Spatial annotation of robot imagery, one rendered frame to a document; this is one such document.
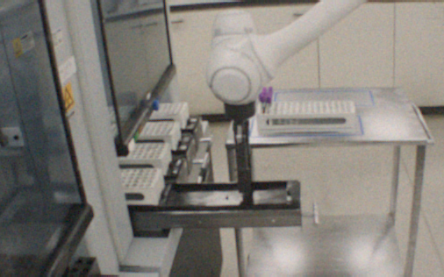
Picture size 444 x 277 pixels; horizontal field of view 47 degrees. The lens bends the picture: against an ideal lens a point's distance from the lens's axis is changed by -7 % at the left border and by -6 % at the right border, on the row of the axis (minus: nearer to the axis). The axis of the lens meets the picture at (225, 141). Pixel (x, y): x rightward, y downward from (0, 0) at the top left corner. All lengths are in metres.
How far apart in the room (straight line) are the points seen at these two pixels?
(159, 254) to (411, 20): 2.68
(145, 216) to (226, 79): 0.49
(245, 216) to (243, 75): 0.43
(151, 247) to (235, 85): 0.51
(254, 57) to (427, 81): 2.81
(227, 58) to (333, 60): 2.62
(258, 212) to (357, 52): 2.44
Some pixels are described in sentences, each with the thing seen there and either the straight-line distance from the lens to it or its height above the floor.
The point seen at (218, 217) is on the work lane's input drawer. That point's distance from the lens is 1.30.
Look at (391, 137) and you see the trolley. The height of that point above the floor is 0.82.
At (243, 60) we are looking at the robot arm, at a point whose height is 1.21.
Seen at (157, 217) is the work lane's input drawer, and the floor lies 0.79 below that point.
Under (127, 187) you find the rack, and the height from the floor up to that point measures 0.86.
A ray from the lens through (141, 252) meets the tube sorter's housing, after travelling 1.32.
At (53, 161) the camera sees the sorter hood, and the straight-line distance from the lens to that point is 0.91.
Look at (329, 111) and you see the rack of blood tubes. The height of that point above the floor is 0.88.
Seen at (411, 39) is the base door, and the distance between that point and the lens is 3.64.
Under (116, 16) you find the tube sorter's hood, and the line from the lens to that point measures 1.26.
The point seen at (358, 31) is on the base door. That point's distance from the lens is 3.56.
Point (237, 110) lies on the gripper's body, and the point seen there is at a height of 1.04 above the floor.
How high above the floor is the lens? 1.50
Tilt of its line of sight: 25 degrees down
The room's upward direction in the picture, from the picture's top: 6 degrees counter-clockwise
